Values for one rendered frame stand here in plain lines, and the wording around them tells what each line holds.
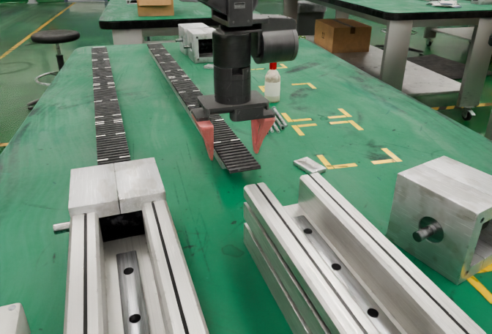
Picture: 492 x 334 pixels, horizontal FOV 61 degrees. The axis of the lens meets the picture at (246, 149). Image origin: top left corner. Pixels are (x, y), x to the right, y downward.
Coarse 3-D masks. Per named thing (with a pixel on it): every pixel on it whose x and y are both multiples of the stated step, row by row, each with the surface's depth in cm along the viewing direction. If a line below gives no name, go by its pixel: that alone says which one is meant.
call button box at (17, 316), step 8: (16, 304) 35; (0, 312) 35; (8, 312) 35; (16, 312) 35; (24, 312) 36; (0, 320) 34; (8, 320) 34; (16, 320) 34; (24, 320) 36; (0, 328) 33; (8, 328) 33; (16, 328) 33; (24, 328) 35
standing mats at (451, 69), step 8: (416, 56) 478; (424, 56) 478; (432, 56) 477; (440, 56) 477; (424, 64) 445; (432, 64) 445; (440, 64) 445; (448, 64) 445; (456, 64) 445; (464, 64) 444; (440, 72) 418; (448, 72) 418; (456, 72) 418; (488, 72) 416
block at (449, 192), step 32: (448, 160) 52; (416, 192) 47; (448, 192) 45; (480, 192) 45; (416, 224) 49; (448, 224) 45; (480, 224) 43; (416, 256) 50; (448, 256) 46; (480, 256) 47
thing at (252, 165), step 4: (240, 164) 64; (244, 164) 64; (248, 164) 64; (252, 164) 65; (256, 164) 65; (228, 168) 64; (232, 168) 63; (236, 168) 63; (240, 168) 63; (244, 168) 63; (248, 168) 64; (252, 168) 64; (256, 168) 64; (232, 172) 63; (236, 172) 63
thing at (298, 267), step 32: (256, 192) 47; (320, 192) 47; (256, 224) 46; (288, 224) 42; (320, 224) 47; (352, 224) 42; (256, 256) 48; (288, 256) 38; (320, 256) 37; (352, 256) 41; (384, 256) 37; (288, 288) 39; (320, 288) 34; (352, 288) 38; (384, 288) 37; (416, 288) 34; (288, 320) 40; (320, 320) 34; (352, 320) 31; (384, 320) 34; (416, 320) 33; (448, 320) 31
